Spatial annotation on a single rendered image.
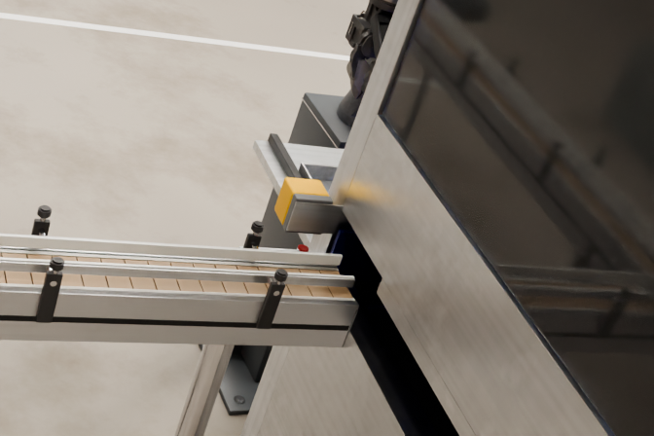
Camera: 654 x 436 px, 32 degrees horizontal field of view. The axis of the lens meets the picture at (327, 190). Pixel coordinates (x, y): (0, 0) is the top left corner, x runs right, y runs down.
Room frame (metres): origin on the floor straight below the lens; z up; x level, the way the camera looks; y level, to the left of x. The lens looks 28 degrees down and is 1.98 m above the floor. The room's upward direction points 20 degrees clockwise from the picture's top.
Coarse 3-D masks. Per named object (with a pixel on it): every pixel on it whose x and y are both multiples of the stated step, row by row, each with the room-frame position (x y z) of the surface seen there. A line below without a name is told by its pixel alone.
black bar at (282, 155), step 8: (272, 136) 2.18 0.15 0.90; (272, 144) 2.16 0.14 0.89; (280, 144) 2.16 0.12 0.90; (280, 152) 2.12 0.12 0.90; (280, 160) 2.11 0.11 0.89; (288, 160) 2.10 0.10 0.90; (288, 168) 2.07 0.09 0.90; (296, 168) 2.08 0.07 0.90; (288, 176) 2.06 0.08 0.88; (296, 176) 2.04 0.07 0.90
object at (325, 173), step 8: (304, 168) 2.06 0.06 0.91; (312, 168) 2.09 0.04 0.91; (320, 168) 2.10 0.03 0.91; (328, 168) 2.11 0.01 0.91; (336, 168) 2.12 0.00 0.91; (304, 176) 2.05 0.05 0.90; (312, 176) 2.09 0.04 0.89; (320, 176) 2.10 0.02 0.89; (328, 176) 2.11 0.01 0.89; (328, 184) 2.09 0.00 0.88; (328, 192) 2.06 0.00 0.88
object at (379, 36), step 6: (372, 18) 2.09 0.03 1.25; (378, 18) 2.08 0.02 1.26; (384, 18) 2.09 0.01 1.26; (390, 18) 2.09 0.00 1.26; (372, 24) 2.08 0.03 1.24; (378, 24) 2.07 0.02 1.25; (384, 24) 2.08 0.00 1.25; (372, 30) 2.07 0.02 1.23; (378, 30) 2.06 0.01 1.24; (384, 30) 2.06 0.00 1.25; (378, 36) 2.05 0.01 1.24; (384, 36) 2.05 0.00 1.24; (378, 42) 2.04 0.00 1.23; (378, 48) 2.03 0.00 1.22; (378, 54) 2.03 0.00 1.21
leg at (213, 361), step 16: (208, 352) 1.56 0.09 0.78; (224, 352) 1.56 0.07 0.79; (208, 368) 1.55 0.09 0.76; (224, 368) 1.57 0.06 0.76; (192, 384) 1.57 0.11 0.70; (208, 384) 1.55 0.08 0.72; (192, 400) 1.56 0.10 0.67; (208, 400) 1.56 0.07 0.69; (192, 416) 1.55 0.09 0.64; (208, 416) 1.57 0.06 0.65; (176, 432) 1.57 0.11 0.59; (192, 432) 1.55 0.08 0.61
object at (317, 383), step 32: (352, 288) 1.75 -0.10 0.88; (288, 352) 1.76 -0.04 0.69; (320, 352) 1.67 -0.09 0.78; (352, 352) 1.59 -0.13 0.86; (384, 352) 1.59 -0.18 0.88; (288, 384) 1.73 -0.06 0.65; (320, 384) 1.64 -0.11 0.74; (352, 384) 1.56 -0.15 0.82; (384, 384) 1.51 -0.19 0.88; (288, 416) 1.69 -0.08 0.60; (320, 416) 1.61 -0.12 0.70; (352, 416) 1.53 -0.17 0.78; (384, 416) 1.46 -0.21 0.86; (416, 416) 1.46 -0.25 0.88
